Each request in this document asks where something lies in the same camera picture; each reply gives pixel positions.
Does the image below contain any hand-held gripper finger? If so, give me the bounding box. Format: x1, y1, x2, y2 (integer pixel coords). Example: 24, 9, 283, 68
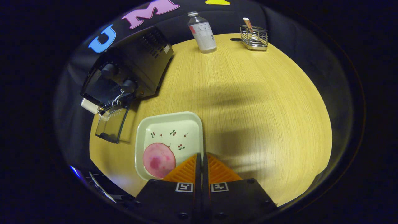
202, 152, 279, 224
134, 153, 202, 224

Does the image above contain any white slot toaster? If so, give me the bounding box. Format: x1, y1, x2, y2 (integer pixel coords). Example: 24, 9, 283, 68
81, 98, 100, 114

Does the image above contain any clear bottle with label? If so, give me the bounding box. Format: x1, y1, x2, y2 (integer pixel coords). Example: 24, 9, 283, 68
187, 11, 217, 54

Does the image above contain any wooden stick utensil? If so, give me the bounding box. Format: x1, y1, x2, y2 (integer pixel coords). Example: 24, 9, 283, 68
243, 17, 258, 39

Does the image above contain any black toaster oven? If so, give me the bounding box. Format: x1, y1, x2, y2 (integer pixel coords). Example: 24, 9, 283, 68
80, 26, 174, 144

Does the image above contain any pale cherry print tray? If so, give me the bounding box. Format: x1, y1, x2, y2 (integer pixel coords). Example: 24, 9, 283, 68
135, 111, 204, 181

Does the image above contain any pink ham slice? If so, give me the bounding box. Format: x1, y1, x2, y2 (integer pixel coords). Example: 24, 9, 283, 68
143, 143, 176, 179

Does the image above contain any metal wire rack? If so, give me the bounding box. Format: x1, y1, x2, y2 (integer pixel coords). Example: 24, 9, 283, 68
239, 25, 268, 51

